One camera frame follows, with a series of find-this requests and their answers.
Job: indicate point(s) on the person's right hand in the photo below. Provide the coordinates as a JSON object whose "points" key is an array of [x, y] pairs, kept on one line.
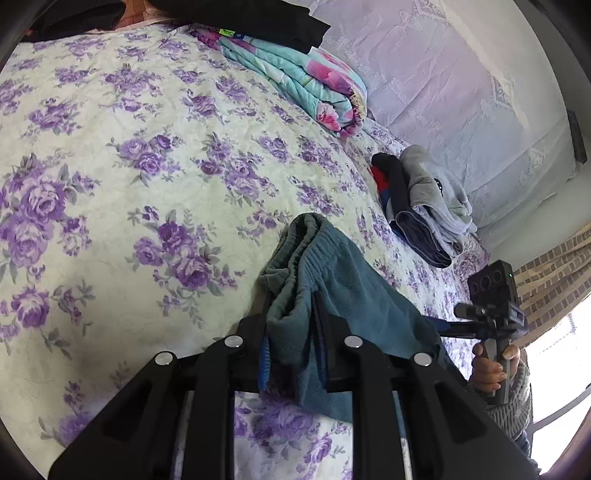
{"points": [[489, 374]]}

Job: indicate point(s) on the brick pattern curtain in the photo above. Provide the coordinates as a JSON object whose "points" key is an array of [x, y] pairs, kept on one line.
{"points": [[554, 277]]}

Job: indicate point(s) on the bright window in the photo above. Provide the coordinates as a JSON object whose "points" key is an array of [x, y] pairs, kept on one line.
{"points": [[563, 378]]}

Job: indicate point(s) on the teal fleece pants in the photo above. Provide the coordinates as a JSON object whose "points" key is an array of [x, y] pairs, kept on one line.
{"points": [[341, 263]]}

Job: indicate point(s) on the white lace cover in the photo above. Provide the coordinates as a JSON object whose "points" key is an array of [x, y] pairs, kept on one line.
{"points": [[438, 83]]}

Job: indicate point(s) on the folded navy garment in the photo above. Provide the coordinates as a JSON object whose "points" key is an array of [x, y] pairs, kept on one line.
{"points": [[425, 240]]}

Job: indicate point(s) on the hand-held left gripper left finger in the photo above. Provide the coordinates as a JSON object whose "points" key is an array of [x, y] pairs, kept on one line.
{"points": [[264, 369]]}

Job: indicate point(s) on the folded grey sweatshirt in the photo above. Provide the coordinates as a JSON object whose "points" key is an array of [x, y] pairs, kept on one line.
{"points": [[425, 184]]}

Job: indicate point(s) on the folded red blue garment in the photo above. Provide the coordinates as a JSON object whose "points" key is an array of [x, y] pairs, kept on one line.
{"points": [[381, 179]]}

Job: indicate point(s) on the person's right forearm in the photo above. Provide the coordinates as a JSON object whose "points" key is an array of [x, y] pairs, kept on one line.
{"points": [[510, 410]]}

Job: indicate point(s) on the purple floral bedspread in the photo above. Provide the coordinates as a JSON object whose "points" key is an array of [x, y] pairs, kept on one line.
{"points": [[115, 184]]}

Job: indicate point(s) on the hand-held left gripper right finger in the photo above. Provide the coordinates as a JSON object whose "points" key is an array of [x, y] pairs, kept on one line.
{"points": [[333, 332]]}

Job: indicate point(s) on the black cloth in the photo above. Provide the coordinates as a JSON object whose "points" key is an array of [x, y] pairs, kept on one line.
{"points": [[231, 18]]}

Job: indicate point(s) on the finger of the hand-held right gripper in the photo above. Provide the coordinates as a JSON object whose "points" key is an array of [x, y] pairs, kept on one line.
{"points": [[457, 328]]}

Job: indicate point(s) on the folded teal pink floral quilt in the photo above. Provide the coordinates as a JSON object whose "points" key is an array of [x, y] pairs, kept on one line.
{"points": [[300, 78]]}

